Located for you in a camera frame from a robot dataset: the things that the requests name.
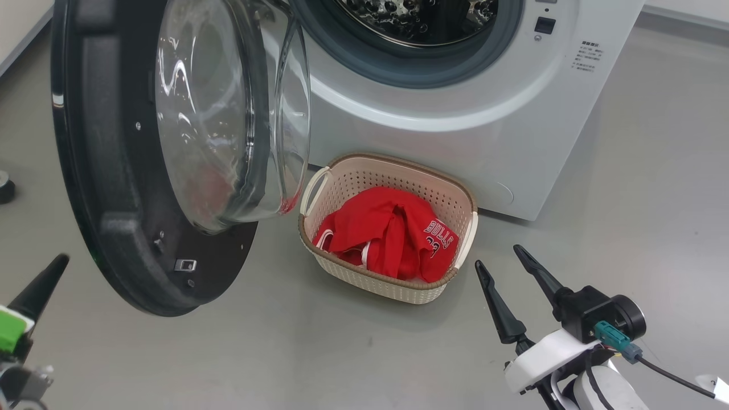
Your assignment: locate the cream perforated laundry basket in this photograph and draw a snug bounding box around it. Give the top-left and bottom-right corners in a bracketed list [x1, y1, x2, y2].
[298, 153, 479, 305]

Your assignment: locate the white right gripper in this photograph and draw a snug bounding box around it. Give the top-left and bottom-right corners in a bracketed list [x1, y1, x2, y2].
[475, 245, 599, 395]

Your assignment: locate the red Bulls basketball jersey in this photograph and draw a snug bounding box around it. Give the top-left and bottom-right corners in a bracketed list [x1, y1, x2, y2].
[312, 186, 460, 283]

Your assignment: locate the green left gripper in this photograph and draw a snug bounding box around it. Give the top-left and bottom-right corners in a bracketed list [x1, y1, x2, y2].
[0, 254, 70, 354]

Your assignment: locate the teal cable connector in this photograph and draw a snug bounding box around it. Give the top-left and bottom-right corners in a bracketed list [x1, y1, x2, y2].
[593, 321, 643, 364]

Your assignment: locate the thin black camera cable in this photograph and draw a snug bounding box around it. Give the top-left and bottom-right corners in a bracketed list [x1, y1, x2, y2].
[637, 355, 717, 399]

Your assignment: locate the round black glass washer door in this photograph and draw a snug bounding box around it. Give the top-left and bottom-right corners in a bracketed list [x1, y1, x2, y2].
[51, 0, 312, 317]

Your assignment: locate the white front-load washing machine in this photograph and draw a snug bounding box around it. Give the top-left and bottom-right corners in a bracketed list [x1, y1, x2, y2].
[289, 0, 647, 222]

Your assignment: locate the white cable tag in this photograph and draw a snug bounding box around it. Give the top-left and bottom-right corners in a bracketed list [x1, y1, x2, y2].
[696, 375, 729, 406]

